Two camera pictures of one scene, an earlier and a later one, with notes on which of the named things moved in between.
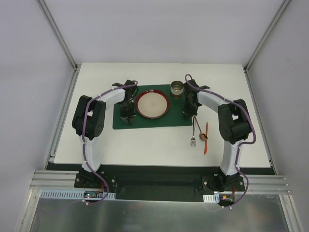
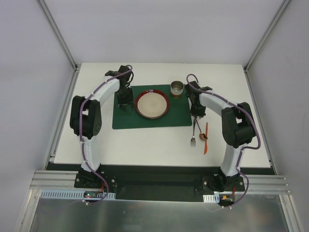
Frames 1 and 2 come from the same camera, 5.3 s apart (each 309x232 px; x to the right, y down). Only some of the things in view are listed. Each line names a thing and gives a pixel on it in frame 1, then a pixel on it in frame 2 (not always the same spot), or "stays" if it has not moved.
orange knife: (205, 149) stays
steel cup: (177, 89) stays
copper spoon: (202, 136) stays
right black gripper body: (189, 111) → (198, 113)
